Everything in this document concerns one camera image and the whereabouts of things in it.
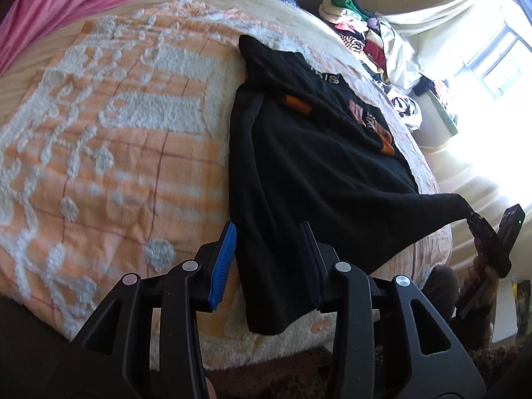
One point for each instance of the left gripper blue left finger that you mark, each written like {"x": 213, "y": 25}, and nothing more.
{"x": 222, "y": 259}

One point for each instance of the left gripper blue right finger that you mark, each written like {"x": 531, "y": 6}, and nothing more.
{"x": 312, "y": 263}

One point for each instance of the black sweater orange cuffs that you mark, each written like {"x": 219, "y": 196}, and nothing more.
{"x": 304, "y": 148}

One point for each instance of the pile of folded clothes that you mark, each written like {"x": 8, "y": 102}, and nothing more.
{"x": 359, "y": 30}

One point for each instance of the right hand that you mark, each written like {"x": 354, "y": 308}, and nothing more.
{"x": 480, "y": 271}

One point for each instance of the orange white fleece blanket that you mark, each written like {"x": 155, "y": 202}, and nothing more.
{"x": 115, "y": 160}

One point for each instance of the floral fabric bag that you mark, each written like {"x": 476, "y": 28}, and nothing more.
{"x": 408, "y": 110}

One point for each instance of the white curtain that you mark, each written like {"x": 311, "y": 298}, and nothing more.
{"x": 481, "y": 49}

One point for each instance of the beige bed sheet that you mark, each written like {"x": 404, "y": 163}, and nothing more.
{"x": 208, "y": 4}

